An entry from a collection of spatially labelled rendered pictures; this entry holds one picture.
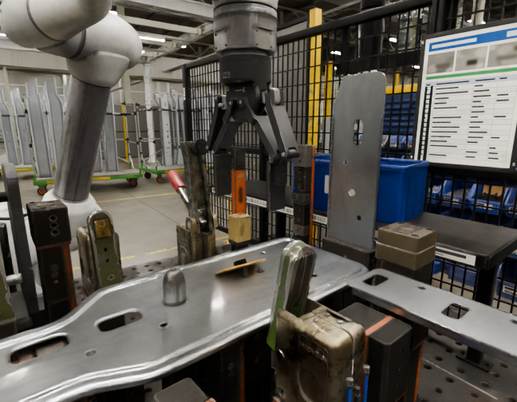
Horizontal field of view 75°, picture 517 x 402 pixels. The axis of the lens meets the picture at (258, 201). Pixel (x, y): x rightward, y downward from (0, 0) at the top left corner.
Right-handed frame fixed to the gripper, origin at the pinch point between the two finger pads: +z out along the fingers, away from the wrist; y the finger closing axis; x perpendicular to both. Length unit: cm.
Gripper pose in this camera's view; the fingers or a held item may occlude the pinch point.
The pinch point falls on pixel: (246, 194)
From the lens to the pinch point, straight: 53.3
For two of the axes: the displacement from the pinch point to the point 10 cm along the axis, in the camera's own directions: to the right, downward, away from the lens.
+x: 7.7, -1.4, 6.2
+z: 0.0, 9.8, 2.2
